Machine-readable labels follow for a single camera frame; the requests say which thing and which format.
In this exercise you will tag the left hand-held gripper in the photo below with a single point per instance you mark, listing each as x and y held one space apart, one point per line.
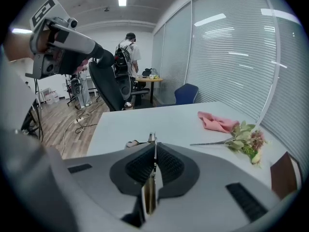
42 11

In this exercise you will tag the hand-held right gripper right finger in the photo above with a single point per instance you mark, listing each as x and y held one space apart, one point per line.
212 178

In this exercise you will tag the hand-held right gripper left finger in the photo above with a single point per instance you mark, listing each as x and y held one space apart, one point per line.
101 190

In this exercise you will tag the person's left forearm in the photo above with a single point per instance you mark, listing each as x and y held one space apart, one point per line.
17 47

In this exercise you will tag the person's left hand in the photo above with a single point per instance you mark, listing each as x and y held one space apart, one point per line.
46 41

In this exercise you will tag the black backpack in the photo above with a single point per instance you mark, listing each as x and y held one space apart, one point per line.
122 62

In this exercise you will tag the black office chair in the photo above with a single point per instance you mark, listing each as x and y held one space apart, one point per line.
103 88

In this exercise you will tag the artificial flower bouquet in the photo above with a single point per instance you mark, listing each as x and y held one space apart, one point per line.
243 141

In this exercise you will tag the water jug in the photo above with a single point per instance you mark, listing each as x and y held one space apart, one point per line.
51 98

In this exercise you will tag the pink cloth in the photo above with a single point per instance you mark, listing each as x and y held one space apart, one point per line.
214 123

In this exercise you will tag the white power strip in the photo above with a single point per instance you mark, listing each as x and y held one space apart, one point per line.
79 120

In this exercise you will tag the brown pen holder box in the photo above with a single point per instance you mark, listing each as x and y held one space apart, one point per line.
282 178

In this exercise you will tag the round wooden table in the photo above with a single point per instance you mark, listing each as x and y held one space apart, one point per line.
149 81

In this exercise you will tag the white flowers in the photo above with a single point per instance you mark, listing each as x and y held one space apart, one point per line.
154 76

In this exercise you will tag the blue chair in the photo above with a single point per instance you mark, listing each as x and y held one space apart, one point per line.
186 94

